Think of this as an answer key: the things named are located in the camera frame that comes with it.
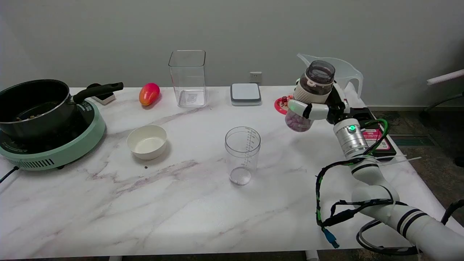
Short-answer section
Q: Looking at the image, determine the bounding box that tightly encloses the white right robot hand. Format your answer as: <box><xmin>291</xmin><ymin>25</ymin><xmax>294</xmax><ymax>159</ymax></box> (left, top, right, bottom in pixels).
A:
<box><xmin>287</xmin><ymin>80</ymin><xmax>352</xmax><ymax>125</ymax></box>

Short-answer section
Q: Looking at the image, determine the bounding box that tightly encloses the clear jar with cream sleeve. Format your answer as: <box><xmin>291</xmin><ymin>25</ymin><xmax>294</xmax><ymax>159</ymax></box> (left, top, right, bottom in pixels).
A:
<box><xmin>285</xmin><ymin>60</ymin><xmax>336</xmax><ymax>133</ymax></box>

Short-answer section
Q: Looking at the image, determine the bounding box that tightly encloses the transparent measuring cup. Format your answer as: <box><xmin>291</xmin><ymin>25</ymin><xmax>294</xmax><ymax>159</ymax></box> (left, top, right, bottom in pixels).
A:
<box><xmin>225</xmin><ymin>126</ymin><xmax>261</xmax><ymax>186</ymax></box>

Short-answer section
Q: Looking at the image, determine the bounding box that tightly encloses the red round coaster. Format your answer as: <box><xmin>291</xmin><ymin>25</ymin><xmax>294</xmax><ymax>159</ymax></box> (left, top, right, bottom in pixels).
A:
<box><xmin>274</xmin><ymin>95</ymin><xmax>295</xmax><ymax>115</ymax></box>

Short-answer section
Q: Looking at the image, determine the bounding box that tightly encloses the transparent plastic pitcher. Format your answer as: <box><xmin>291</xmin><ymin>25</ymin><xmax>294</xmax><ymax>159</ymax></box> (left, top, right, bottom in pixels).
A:
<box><xmin>297</xmin><ymin>53</ymin><xmax>364</xmax><ymax>100</ymax></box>

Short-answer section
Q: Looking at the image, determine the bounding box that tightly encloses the white grey kitchen scale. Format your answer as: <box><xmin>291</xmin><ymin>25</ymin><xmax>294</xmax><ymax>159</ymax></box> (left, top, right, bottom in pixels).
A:
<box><xmin>230</xmin><ymin>83</ymin><xmax>262</xmax><ymax>106</ymax></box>

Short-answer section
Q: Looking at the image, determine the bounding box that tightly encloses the black box with pink label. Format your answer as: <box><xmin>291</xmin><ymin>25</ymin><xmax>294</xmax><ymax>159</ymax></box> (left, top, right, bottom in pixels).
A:
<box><xmin>357</xmin><ymin>107</ymin><xmax>397</xmax><ymax>162</ymax></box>

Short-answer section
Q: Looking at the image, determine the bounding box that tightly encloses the floor vent grille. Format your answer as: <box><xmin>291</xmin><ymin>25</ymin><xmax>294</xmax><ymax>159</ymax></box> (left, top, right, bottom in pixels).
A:
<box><xmin>390</xmin><ymin>134</ymin><xmax>435</xmax><ymax>146</ymax></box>

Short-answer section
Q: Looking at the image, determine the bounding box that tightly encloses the white zip tie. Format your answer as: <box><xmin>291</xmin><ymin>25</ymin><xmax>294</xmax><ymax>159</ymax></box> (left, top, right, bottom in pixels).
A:
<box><xmin>384</xmin><ymin>155</ymin><xmax>423</xmax><ymax>164</ymax></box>

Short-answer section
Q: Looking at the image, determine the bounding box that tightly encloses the black chair leg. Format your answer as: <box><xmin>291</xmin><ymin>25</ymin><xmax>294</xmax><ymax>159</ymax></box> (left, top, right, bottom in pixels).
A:
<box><xmin>420</xmin><ymin>92</ymin><xmax>464</xmax><ymax>113</ymax></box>

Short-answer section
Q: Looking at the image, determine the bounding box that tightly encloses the square transparent storage container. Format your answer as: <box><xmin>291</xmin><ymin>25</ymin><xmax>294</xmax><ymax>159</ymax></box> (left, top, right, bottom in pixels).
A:
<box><xmin>168</xmin><ymin>50</ymin><xmax>208</xmax><ymax>108</ymax></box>

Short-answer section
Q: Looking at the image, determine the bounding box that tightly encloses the white padded tube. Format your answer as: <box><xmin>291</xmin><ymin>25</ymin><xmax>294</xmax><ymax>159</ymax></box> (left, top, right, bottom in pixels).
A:
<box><xmin>427</xmin><ymin>69</ymin><xmax>464</xmax><ymax>86</ymax></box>

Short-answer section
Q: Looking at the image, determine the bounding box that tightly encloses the red orange mango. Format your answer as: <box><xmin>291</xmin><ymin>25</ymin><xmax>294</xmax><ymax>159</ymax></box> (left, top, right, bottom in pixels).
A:
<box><xmin>139</xmin><ymin>83</ymin><xmax>161</xmax><ymax>107</ymax></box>

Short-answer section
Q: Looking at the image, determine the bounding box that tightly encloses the white ceramic bowl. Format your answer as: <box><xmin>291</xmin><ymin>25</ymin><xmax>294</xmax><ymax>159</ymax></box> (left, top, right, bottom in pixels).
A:
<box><xmin>127</xmin><ymin>125</ymin><xmax>168</xmax><ymax>161</ymax></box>

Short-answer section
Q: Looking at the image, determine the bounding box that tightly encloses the green induction cooker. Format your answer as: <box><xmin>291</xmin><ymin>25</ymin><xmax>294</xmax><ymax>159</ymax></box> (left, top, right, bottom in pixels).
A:
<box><xmin>0</xmin><ymin>99</ymin><xmax>106</xmax><ymax>171</ymax></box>

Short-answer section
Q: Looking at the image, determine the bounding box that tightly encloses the black green robot cable bundle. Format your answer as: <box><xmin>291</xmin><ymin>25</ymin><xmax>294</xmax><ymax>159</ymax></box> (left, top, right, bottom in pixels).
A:
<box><xmin>315</xmin><ymin>118</ymin><xmax>399</xmax><ymax>249</ymax></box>

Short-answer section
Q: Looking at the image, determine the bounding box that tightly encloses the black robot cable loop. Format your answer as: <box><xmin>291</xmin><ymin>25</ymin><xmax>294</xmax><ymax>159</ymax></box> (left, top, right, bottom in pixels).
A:
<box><xmin>356</xmin><ymin>219</ymin><xmax>422</xmax><ymax>256</ymax></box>

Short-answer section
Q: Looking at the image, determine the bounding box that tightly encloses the black saucepan with handle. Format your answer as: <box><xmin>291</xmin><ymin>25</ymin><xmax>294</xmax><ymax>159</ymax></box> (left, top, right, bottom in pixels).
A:
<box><xmin>0</xmin><ymin>79</ymin><xmax>124</xmax><ymax>140</ymax></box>

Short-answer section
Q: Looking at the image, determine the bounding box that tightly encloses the black cooker power cord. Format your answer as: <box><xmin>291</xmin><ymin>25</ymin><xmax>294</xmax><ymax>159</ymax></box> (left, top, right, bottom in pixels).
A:
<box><xmin>0</xmin><ymin>166</ymin><xmax>18</xmax><ymax>183</ymax></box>

